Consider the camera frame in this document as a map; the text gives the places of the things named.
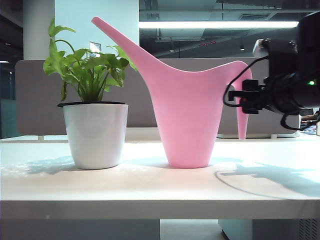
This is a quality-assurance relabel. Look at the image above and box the grey desk divider panel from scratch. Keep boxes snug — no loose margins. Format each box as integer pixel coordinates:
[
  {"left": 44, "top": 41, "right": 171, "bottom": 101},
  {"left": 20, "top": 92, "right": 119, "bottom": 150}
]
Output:
[{"left": 14, "top": 57, "right": 300, "bottom": 136}]

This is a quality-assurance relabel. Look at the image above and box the black inner pot rim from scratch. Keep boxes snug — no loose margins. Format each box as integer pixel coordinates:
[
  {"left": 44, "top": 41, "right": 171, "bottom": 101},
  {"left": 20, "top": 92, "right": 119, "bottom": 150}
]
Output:
[{"left": 56, "top": 101, "right": 126, "bottom": 109}]

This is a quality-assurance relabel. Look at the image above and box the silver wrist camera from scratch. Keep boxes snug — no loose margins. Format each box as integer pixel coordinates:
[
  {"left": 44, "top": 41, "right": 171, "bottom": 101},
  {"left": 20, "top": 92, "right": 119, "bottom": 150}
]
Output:
[{"left": 251, "top": 37, "right": 300, "bottom": 76}]

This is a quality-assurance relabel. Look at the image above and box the small poster on pillar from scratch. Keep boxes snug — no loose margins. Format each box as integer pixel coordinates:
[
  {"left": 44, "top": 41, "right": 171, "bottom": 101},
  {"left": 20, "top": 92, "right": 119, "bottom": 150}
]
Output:
[{"left": 89, "top": 41, "right": 102, "bottom": 53}]

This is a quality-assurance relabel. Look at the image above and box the ceiling air vent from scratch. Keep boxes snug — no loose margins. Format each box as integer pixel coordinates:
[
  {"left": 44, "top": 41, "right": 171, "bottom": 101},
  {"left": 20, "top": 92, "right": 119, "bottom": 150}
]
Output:
[{"left": 238, "top": 13, "right": 272, "bottom": 21}]

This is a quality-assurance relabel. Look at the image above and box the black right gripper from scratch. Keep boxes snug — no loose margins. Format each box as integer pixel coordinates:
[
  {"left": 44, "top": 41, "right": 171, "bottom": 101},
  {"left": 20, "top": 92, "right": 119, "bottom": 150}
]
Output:
[{"left": 227, "top": 72, "right": 305, "bottom": 115}]

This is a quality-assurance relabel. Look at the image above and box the green leafy plant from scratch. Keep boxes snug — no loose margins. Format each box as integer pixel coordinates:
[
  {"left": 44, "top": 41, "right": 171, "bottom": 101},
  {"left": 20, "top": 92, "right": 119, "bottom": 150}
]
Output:
[{"left": 42, "top": 17, "right": 138, "bottom": 103}]

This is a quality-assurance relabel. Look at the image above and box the white desk cable tray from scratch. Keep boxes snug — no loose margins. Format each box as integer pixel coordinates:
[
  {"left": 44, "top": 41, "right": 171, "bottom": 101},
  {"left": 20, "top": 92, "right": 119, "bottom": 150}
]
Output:
[{"left": 124, "top": 127, "right": 161, "bottom": 143}]

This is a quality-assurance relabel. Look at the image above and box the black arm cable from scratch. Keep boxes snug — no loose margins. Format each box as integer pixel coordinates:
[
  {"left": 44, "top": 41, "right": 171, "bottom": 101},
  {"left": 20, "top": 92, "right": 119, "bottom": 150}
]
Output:
[{"left": 279, "top": 106, "right": 320, "bottom": 131}]

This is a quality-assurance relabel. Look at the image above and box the pink plastic watering can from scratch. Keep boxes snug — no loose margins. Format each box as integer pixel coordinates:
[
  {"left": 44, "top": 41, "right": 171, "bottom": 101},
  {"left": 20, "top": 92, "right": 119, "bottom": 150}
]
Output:
[{"left": 91, "top": 16, "right": 253, "bottom": 169}]

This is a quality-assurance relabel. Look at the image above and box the white plant pot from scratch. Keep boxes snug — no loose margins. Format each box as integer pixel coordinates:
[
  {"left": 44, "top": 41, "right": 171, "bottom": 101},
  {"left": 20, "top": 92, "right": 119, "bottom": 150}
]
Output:
[{"left": 62, "top": 103, "right": 129, "bottom": 170}]

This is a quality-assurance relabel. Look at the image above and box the black camera cable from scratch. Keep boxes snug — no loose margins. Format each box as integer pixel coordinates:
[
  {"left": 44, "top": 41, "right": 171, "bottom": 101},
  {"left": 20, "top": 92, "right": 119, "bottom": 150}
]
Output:
[{"left": 223, "top": 56, "right": 270, "bottom": 109}]

